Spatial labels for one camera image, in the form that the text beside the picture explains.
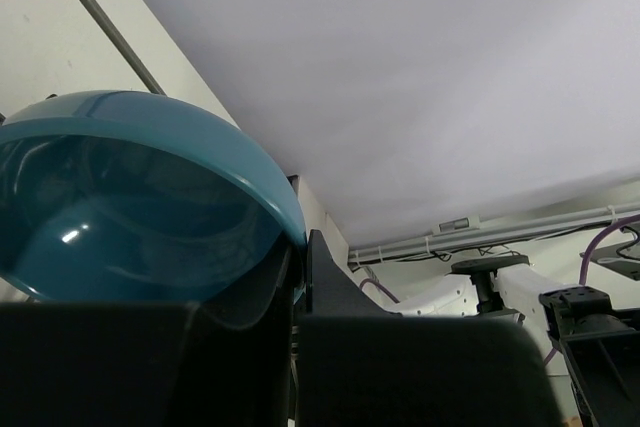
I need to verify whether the blue bowl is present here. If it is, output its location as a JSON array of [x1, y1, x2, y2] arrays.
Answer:
[[1, 91, 307, 301]]

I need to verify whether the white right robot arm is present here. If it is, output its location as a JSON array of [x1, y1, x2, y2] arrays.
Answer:
[[359, 255, 639, 426]]

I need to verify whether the white ceiling cable duct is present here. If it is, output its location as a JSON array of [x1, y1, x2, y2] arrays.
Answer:
[[348, 202, 639, 270]]

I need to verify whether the grey wire dish rack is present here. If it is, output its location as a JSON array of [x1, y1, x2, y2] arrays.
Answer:
[[78, 0, 165, 95]]

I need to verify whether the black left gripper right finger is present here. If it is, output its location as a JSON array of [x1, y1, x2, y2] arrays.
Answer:
[[296, 229, 560, 426]]

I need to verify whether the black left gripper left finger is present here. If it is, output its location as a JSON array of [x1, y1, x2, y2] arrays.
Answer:
[[1, 247, 295, 426]]

